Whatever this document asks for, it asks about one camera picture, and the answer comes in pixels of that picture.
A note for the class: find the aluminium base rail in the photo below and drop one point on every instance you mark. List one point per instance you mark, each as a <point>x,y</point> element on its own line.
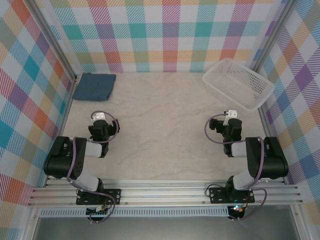
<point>162,192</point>

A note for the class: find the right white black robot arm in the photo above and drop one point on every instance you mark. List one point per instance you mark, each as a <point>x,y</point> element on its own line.
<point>265,160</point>

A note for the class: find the grey metal plate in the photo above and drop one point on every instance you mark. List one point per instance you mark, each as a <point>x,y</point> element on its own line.
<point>162,230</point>

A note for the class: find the blue t-shirt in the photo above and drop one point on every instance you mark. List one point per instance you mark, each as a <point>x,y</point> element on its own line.
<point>95,87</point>

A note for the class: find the aluminium frame post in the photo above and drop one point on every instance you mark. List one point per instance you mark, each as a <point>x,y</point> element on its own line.
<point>53,40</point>
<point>271,35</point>

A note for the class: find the small controller circuit board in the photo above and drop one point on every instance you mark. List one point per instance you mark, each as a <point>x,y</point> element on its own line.
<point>96,212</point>
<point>237,209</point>

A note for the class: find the white perforated plastic basket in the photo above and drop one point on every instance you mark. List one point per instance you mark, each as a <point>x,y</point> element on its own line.
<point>237,82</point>

